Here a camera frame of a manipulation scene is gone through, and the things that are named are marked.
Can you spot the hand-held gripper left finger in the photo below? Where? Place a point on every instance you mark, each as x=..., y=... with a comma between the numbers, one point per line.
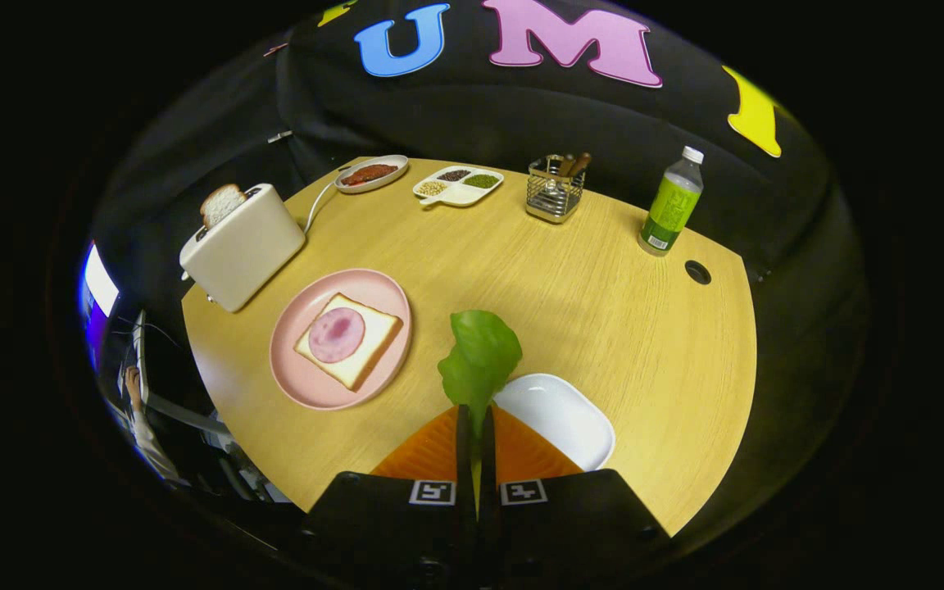
x=464, y=459

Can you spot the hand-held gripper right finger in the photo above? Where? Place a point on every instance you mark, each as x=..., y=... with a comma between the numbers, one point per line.
x=487, y=459

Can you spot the green lettuce leaf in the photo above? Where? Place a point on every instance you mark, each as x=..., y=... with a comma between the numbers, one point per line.
x=480, y=352

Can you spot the toasted bread slice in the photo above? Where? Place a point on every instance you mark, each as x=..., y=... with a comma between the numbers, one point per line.
x=222, y=205

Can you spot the white square plate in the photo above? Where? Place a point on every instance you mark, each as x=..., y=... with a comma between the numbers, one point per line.
x=558, y=418

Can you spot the white bread slice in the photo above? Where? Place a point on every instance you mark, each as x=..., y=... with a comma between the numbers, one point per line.
x=378, y=328

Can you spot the pink ham slice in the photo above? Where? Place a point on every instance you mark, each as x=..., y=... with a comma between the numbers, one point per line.
x=337, y=336

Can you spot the pink round plate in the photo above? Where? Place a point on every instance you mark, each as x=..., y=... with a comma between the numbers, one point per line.
x=365, y=287

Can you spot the white divided dish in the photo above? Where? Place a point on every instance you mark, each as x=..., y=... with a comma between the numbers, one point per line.
x=464, y=195

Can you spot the pile of white beans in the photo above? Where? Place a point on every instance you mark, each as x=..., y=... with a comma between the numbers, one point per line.
x=432, y=188

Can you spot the pile of green beans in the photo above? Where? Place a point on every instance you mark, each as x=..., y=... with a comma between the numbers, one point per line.
x=482, y=181

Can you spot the pile of brown beans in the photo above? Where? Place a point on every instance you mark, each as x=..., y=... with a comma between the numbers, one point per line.
x=454, y=174

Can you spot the red meat piece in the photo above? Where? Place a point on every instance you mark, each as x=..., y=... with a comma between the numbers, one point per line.
x=369, y=174

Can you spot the white toaster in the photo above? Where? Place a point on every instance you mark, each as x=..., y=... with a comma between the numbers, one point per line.
x=242, y=254

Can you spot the beige round plate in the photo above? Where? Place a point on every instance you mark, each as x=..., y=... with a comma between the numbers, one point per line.
x=394, y=160

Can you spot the green label plastic bottle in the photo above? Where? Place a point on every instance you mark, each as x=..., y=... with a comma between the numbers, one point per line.
x=669, y=209

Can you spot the black backdrop cloth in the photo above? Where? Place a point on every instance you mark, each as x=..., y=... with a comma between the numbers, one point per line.
x=521, y=123

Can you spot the white cloth clip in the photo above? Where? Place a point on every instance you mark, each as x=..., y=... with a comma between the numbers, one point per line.
x=279, y=136

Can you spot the lit monitor screen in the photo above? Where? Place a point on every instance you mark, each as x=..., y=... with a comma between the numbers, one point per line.
x=99, y=283

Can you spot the red cloth clip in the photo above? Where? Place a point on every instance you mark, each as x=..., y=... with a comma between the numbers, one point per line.
x=275, y=49

